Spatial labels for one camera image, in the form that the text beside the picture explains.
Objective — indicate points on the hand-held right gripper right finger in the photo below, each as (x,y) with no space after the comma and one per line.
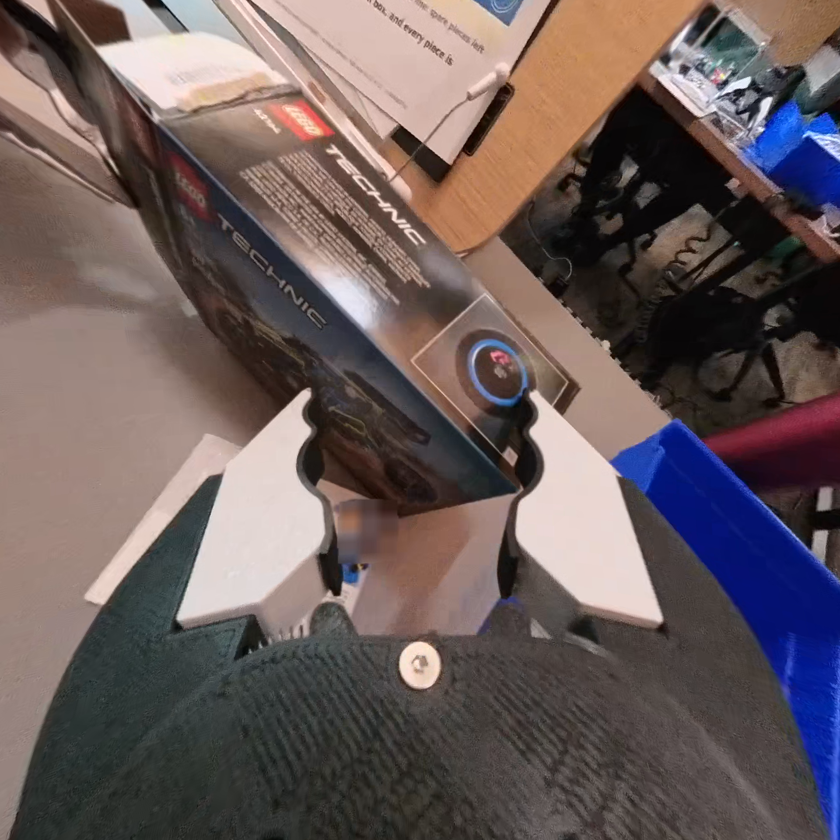
(577,525)

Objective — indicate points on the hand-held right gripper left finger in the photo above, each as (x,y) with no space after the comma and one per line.
(262,525)

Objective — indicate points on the background blue bins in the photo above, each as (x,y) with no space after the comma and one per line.
(787,144)

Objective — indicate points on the instruction booklet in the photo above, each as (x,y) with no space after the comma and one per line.
(151,525)

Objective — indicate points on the tan wooden board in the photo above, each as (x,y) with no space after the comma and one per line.
(558,131)

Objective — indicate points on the cluttered wooden desk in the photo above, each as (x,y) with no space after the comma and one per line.
(754,177)

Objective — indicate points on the blue plastic bin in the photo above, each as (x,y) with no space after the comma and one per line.
(754,558)

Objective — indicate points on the printed paper sign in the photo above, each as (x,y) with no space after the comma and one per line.
(394,39)

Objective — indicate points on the black office chair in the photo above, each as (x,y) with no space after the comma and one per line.
(722,328)

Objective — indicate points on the dark toy set box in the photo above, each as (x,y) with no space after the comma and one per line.
(295,262)

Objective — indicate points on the maroon chair back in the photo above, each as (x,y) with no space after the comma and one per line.
(774,439)

